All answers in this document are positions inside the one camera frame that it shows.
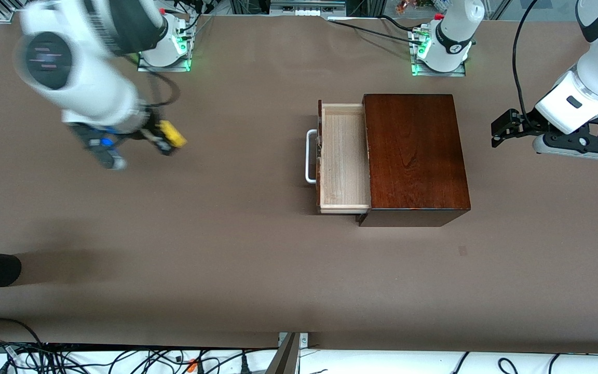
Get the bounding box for tangled black cables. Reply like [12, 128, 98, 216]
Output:
[0, 338, 279, 374]

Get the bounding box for black cable to arm base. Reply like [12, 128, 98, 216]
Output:
[329, 18, 424, 45]

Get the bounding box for yellow block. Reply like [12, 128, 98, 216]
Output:
[158, 121, 188, 149]

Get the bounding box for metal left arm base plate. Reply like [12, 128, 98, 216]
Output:
[412, 29, 467, 78]

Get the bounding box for dark camera mount post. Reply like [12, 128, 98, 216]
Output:
[267, 332, 310, 374]

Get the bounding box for wooden drawer with white handle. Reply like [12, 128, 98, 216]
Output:
[306, 100, 373, 215]

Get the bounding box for white power strip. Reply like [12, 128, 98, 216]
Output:
[270, 0, 346, 17]

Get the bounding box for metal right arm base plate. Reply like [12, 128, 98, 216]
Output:
[137, 31, 194, 73]

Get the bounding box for dark brown wooden cabinet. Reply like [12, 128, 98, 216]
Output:
[357, 93, 471, 228]

